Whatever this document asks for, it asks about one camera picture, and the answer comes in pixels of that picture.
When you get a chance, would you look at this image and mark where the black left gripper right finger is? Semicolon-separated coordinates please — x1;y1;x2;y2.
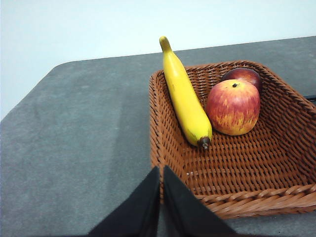
163;164;238;237

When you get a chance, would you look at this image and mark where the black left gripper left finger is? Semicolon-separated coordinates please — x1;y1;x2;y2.
88;165;160;237

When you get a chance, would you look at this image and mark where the brown wicker basket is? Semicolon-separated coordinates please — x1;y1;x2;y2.
149;60;316;220

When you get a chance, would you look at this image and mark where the yellow banana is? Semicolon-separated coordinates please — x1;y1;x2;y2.
159;36;213;150

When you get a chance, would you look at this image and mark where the red yellow apple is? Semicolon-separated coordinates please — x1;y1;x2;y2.
206;79;261;136

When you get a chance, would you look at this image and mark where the dark red peach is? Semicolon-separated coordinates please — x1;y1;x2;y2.
220;68;262;92

